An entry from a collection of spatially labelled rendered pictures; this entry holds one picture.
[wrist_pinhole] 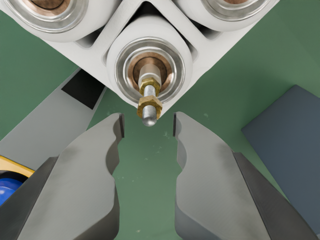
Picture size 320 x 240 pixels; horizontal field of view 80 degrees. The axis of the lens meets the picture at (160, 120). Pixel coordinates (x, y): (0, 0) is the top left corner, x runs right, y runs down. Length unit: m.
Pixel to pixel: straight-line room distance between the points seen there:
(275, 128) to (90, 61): 0.44
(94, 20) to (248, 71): 0.40
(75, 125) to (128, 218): 0.64
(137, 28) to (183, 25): 0.09
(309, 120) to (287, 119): 0.05
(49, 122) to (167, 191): 0.55
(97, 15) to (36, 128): 0.15
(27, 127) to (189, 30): 0.23
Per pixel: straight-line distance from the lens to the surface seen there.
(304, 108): 0.55
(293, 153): 0.50
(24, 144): 0.25
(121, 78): 0.21
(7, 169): 0.24
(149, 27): 0.21
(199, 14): 0.21
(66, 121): 0.30
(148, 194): 0.76
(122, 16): 0.28
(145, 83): 0.17
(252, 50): 0.52
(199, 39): 0.28
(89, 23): 0.21
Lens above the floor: 0.45
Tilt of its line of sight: 58 degrees down
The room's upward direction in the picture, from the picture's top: 176 degrees clockwise
